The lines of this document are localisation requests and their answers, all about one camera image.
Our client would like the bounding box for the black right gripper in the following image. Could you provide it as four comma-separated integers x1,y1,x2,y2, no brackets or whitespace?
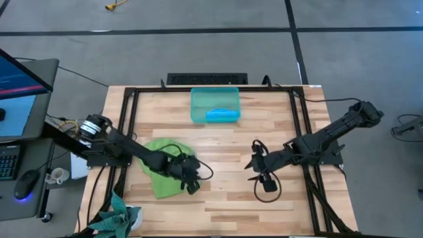
244,148,293,182

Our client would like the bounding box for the green microfiber towel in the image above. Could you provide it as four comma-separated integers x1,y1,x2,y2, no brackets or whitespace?
137,138,199,200

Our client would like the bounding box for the blue microfiber towel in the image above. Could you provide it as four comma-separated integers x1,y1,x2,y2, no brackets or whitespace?
206,108,241,123

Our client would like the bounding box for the teal translucent plastic basket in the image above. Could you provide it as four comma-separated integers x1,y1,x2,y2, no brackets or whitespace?
190,87,241,124

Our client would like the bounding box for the white round bowl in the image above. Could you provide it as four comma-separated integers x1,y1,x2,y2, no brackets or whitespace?
127,204,145,232

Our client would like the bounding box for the dark green cloth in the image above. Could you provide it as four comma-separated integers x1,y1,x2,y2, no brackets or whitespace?
87,190,143,238

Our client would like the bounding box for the white mug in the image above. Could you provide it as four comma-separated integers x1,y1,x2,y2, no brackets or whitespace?
44,167,71,185

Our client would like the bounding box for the black desk support bar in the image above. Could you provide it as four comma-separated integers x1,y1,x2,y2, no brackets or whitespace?
41,121,90,159

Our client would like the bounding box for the black computer mouse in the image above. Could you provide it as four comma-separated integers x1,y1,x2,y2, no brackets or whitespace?
13,169,40,201

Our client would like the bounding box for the black backlit keyboard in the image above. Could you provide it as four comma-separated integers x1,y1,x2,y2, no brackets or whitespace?
0,145,21,181

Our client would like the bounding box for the computer monitor with blue screen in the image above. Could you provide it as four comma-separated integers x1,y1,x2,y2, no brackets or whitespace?
0,48,59,143

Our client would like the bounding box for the grey desk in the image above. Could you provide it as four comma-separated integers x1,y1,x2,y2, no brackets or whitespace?
0,138,56,221

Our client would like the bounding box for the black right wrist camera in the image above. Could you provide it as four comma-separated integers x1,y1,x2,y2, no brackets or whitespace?
260,174,279,194

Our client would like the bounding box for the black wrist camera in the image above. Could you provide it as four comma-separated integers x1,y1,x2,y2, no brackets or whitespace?
260,174,279,194
180,178,202,195

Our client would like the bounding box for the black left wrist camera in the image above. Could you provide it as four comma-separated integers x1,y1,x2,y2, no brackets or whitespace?
180,178,202,195

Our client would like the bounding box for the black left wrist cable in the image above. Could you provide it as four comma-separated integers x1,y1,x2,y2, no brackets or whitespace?
158,143,215,182

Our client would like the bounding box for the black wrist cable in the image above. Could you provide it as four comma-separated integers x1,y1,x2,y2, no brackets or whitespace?
158,143,215,182
252,171,282,204

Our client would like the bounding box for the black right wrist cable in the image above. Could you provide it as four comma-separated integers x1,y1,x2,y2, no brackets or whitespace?
252,171,282,204

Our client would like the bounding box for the black hanging table cable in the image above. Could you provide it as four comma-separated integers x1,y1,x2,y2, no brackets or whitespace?
86,166,106,229

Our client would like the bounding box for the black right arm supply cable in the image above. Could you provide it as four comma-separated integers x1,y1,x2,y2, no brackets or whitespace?
270,82,363,103

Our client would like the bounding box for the yellow coiled cable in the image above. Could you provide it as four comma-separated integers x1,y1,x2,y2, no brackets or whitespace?
58,120,81,139

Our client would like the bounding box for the thin black floor cable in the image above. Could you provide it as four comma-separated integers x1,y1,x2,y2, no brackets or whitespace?
15,57,110,88

